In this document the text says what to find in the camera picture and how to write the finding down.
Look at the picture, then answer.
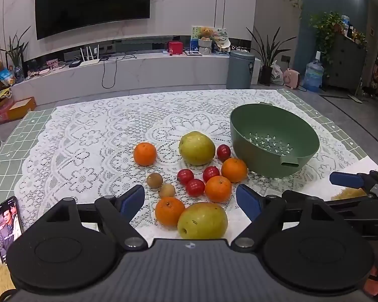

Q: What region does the white patterned hat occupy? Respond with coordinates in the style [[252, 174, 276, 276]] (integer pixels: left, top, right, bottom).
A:
[[216, 36, 231, 52]]

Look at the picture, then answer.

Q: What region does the potted plant in glass vase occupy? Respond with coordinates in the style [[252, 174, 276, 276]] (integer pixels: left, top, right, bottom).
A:
[[0, 27, 30, 82]]

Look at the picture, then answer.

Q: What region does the grey pedal trash bin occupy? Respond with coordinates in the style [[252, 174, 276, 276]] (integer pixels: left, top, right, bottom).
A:
[[226, 50, 256, 90]]

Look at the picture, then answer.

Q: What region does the group of bottles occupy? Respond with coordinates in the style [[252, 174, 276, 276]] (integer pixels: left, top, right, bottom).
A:
[[342, 15, 366, 43]]

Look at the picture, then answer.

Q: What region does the grey drawer cabinet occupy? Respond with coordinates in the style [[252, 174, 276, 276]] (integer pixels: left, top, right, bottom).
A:
[[326, 33, 367, 95]]

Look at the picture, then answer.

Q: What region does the long-leaf potted plant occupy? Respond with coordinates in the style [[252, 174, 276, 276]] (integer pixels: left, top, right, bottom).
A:
[[246, 27, 297, 85]]

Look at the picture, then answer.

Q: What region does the orange cardboard box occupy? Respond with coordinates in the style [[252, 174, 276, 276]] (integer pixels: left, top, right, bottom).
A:
[[8, 98, 37, 120]]

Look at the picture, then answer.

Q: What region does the leafy green potted plant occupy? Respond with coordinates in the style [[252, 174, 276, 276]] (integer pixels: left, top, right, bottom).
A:
[[309, 12, 344, 66]]

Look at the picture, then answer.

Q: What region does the orange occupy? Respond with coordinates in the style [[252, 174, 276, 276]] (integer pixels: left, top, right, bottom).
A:
[[205, 175, 233, 203], [155, 197, 186, 226], [133, 142, 157, 167], [221, 158, 248, 183]]

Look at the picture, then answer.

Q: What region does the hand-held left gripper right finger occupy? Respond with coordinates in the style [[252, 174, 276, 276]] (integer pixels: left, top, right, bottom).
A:
[[233, 184, 337, 250]]

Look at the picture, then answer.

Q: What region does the small brown kiwi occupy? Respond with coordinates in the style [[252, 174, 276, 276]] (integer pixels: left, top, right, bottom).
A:
[[146, 172, 164, 189], [159, 183, 176, 199]]

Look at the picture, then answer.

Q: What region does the pink space heater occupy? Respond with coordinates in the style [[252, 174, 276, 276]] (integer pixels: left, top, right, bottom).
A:
[[283, 68, 300, 89]]

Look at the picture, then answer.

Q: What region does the black smartphone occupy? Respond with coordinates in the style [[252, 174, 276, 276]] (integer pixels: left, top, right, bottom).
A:
[[0, 196, 23, 263]]

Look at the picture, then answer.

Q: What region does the green strainer bowl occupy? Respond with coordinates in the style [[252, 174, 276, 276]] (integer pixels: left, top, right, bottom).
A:
[[230, 102, 321, 177]]

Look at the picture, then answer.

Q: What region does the white paper sheet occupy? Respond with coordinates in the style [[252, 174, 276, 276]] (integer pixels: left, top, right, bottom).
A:
[[331, 157, 378, 192]]

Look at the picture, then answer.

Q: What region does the white marble media console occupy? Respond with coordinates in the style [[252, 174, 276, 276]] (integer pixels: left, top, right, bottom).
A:
[[11, 49, 262, 103]]

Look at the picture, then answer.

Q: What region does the yellow-green pear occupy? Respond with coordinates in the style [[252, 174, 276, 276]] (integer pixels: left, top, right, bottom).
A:
[[177, 203, 229, 240], [179, 131, 216, 166]]

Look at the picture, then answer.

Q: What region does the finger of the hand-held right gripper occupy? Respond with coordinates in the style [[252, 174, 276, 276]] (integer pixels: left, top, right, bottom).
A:
[[330, 170, 378, 200], [282, 190, 366, 211]]

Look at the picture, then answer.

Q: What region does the black wall television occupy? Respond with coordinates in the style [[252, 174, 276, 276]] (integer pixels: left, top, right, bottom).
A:
[[35, 0, 152, 40]]

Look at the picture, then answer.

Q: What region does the white lace tablecloth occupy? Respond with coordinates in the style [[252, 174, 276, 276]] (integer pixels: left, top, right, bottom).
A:
[[14, 89, 363, 247]]

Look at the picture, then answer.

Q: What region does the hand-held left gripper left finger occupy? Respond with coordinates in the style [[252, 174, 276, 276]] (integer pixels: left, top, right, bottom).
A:
[[45, 184, 147, 251]]

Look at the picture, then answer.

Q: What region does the pink box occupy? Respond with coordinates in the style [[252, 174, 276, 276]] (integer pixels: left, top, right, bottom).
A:
[[0, 105, 13, 123]]

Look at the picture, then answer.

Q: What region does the white wifi router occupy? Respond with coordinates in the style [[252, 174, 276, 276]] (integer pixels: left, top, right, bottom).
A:
[[79, 46, 101, 67]]

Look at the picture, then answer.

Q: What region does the blue water jug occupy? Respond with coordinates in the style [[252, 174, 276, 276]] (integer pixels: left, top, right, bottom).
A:
[[302, 51, 324, 93]]

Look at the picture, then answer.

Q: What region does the black hanging cable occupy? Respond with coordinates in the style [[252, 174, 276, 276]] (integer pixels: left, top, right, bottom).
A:
[[101, 55, 136, 89]]

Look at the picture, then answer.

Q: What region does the blue snack bag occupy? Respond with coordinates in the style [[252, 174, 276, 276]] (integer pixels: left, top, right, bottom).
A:
[[0, 68, 15, 85]]

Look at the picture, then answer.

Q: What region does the white plastic bag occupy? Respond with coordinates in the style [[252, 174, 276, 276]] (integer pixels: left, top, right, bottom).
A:
[[270, 60, 285, 85]]

